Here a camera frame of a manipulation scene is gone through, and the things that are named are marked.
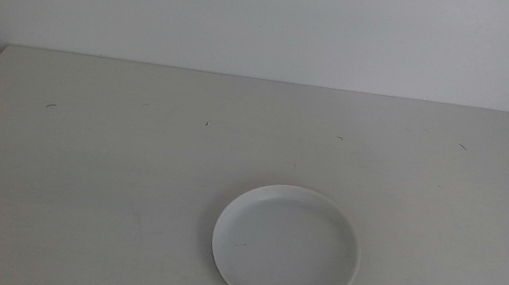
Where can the white shallow bowl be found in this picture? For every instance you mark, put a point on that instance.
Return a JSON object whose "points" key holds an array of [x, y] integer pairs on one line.
{"points": [[284, 248]]}

